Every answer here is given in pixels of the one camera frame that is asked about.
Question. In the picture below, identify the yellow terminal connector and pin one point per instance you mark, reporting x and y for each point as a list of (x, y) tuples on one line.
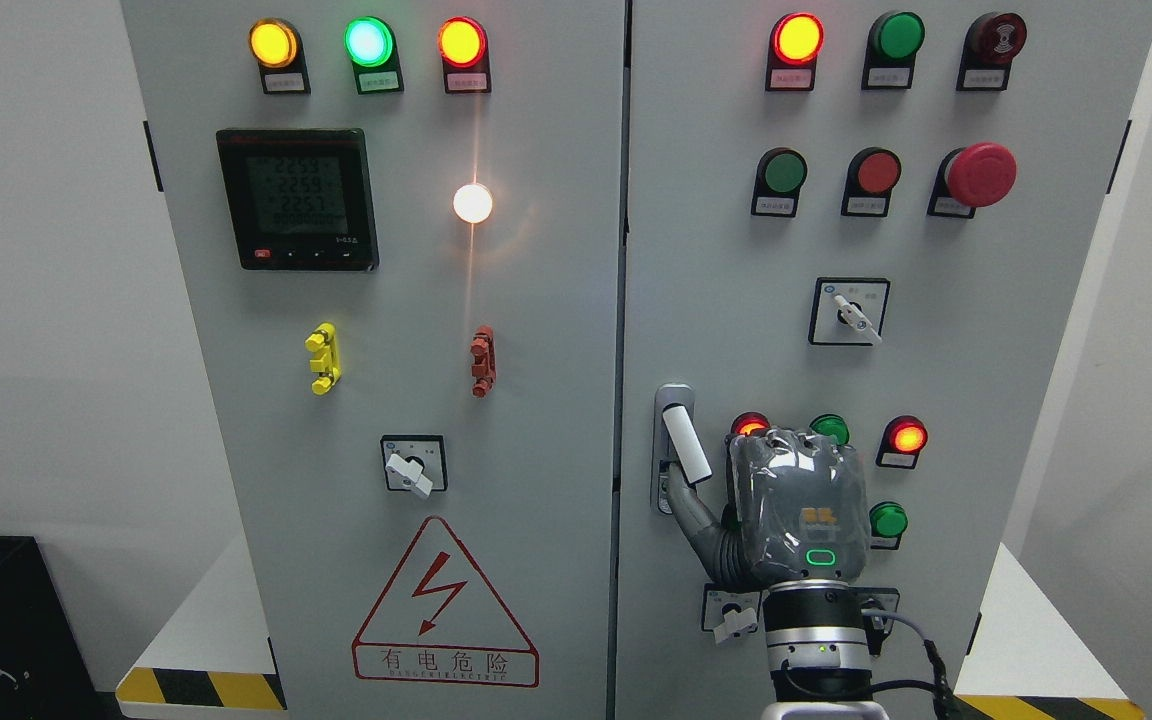
[(324, 361)]

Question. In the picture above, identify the red lit indicator top right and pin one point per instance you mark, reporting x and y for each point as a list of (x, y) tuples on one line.
[(797, 39)]

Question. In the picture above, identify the grey cabinet door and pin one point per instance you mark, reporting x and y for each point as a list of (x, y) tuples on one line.
[(530, 466), (722, 277)]

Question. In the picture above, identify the yellow indicator light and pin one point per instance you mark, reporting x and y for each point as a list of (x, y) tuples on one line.
[(274, 43)]

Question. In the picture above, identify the white selector switch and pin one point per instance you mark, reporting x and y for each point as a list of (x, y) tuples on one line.
[(728, 616), (849, 311)]

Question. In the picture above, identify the green push button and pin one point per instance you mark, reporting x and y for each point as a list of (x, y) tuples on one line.
[(782, 171), (888, 521)]

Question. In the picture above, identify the red push button upper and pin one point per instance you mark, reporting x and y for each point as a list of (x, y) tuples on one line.
[(874, 171)]

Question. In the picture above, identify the red electric hazard sticker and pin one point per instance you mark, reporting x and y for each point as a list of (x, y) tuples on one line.
[(440, 620)]

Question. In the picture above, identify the green indicator top right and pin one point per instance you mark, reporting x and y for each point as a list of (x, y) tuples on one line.
[(897, 36)]

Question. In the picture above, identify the white lit indicator light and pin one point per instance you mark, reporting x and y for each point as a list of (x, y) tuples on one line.
[(473, 203)]

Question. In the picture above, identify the green indicator middle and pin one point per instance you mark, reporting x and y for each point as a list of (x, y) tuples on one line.
[(832, 426)]

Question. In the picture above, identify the dark red buzzer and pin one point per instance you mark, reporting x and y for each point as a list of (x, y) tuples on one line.
[(995, 39)]

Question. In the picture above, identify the green lit indicator light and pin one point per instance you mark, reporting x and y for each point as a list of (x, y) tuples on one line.
[(369, 42)]

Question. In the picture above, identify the black digital power meter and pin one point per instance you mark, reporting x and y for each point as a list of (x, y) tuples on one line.
[(300, 198)]

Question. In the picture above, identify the green push button upper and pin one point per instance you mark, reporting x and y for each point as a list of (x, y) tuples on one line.
[(782, 171)]

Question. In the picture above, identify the red lit indicator middle left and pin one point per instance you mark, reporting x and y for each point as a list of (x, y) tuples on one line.
[(747, 424)]

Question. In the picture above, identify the black box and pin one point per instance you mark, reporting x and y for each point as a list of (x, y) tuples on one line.
[(42, 673)]

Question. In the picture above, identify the grey left cabinet door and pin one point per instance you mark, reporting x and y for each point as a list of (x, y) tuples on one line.
[(530, 466)]

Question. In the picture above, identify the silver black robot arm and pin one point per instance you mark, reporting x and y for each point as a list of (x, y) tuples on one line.
[(818, 654)]

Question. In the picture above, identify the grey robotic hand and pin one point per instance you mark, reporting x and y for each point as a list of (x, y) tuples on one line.
[(801, 508)]

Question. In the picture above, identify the white selector switch bottom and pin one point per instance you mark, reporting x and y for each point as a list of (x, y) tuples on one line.
[(728, 616)]

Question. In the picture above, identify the white selector switch upper right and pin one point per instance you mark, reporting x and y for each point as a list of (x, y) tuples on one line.
[(849, 311)]

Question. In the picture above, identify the white platform with hazard stripes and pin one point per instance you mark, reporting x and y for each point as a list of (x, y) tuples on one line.
[(212, 659)]

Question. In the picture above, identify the red emergency stop button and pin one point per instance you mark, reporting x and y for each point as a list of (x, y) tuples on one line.
[(981, 174)]

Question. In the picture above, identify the white selector switch left door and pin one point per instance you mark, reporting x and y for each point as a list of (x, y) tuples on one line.
[(414, 463)]

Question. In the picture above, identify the green push button lower right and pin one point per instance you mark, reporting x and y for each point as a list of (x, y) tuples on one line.
[(888, 521)]

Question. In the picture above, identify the red lit indicator light left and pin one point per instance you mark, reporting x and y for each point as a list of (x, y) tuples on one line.
[(462, 42)]

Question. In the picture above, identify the red lit indicator middle right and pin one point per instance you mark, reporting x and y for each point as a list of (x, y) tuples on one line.
[(905, 435)]

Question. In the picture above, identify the silver door handle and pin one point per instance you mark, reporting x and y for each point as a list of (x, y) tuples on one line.
[(676, 445)]

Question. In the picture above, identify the red terminal connector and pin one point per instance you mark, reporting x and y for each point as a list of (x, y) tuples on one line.
[(484, 361)]

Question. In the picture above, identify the grey right cabinet door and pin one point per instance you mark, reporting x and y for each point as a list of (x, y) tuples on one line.
[(722, 277)]

